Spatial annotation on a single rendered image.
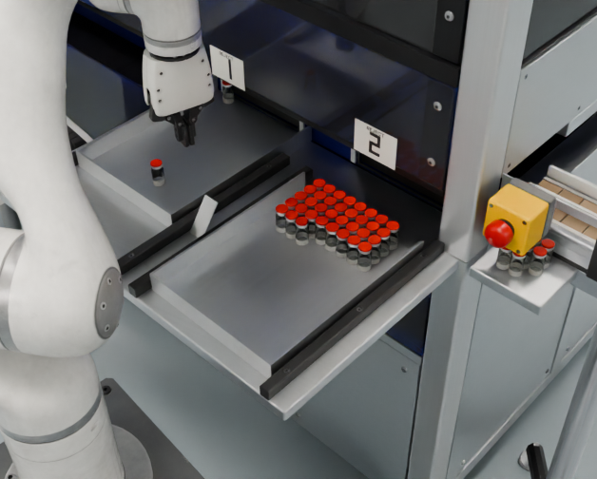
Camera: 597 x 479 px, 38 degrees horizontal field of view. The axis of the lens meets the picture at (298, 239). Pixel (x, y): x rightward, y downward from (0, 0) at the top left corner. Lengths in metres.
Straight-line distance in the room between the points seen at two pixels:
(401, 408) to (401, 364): 0.13
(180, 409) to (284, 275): 1.01
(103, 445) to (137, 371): 1.35
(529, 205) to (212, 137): 0.64
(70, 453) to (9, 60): 0.45
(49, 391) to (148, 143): 0.78
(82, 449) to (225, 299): 0.40
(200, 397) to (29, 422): 1.38
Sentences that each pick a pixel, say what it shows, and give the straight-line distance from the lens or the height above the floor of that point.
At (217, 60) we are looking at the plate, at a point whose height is 1.03.
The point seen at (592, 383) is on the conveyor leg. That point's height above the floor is 0.62.
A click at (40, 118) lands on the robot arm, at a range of 0.83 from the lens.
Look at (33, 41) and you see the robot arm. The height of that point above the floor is 1.45.
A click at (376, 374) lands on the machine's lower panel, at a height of 0.47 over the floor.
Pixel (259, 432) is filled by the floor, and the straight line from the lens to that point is 2.25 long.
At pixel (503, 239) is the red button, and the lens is 1.27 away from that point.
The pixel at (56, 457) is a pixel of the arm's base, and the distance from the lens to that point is 1.03.
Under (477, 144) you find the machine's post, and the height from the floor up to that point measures 1.11.
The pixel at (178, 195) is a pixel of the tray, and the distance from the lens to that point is 1.52.
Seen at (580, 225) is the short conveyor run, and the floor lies 0.93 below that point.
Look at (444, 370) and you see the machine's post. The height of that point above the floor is 0.61.
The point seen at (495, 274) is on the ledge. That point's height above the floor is 0.88.
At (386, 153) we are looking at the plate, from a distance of 1.38.
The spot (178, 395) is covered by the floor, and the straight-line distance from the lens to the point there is 2.34.
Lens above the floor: 1.84
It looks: 43 degrees down
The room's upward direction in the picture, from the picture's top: 1 degrees counter-clockwise
